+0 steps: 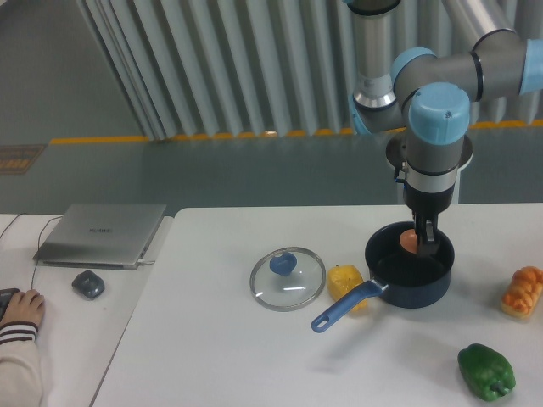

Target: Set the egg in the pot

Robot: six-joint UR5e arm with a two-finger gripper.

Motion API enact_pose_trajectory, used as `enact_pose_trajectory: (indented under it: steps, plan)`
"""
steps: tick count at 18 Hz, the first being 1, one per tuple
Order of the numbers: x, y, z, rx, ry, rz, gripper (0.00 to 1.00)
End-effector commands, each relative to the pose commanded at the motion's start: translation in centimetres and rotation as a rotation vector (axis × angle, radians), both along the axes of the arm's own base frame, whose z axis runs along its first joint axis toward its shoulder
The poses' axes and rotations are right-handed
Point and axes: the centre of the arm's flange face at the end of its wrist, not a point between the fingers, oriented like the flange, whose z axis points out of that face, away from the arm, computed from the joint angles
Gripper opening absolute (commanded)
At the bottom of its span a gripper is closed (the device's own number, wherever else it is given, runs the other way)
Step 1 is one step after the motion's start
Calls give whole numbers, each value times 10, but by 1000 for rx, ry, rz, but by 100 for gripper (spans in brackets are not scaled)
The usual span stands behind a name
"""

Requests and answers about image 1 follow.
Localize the yellow bell pepper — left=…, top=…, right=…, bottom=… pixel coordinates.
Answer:
left=327, top=265, right=365, bottom=303

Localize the dark blue pot with handle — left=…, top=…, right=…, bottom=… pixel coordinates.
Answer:
left=311, top=221, right=455, bottom=333

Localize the glass lid with blue knob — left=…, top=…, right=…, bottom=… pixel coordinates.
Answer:
left=249, top=247, right=327, bottom=312

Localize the white striped sleeve forearm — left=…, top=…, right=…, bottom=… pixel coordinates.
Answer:
left=1, top=321, right=42, bottom=406

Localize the silver laptop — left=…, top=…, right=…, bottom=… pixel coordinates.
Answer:
left=34, top=203, right=166, bottom=270

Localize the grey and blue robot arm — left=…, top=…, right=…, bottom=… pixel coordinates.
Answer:
left=347, top=1, right=542, bottom=256

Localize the person's hand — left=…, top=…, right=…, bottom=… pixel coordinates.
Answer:
left=1, top=289, right=45, bottom=328

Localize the dark grey earbuds case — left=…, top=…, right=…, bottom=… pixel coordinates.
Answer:
left=71, top=270, right=105, bottom=300

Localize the orange egg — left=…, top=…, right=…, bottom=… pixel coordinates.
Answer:
left=399, top=229, right=417, bottom=254

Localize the black mouse cable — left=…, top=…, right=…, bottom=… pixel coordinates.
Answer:
left=0, top=212, right=64, bottom=293

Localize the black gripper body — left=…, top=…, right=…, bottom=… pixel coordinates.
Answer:
left=403, top=186, right=452, bottom=215

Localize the orange braided bread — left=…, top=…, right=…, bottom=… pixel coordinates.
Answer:
left=501, top=266, right=542, bottom=319

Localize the grey folding partition screen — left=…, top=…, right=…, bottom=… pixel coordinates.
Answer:
left=82, top=1, right=542, bottom=140

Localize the black keyboard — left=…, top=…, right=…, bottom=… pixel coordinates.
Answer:
left=0, top=288, right=20, bottom=320

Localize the green bell pepper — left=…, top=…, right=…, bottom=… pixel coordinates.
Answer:
left=457, top=343, right=516, bottom=402

